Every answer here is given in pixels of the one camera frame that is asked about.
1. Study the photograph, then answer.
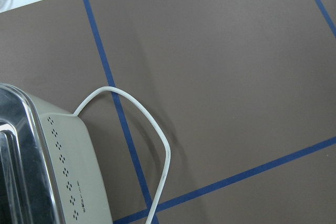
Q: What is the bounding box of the white toaster power cable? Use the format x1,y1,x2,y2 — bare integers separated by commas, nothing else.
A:
73,86,172,224

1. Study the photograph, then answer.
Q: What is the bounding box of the white chrome toaster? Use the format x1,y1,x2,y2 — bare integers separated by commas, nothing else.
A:
1,83,112,223

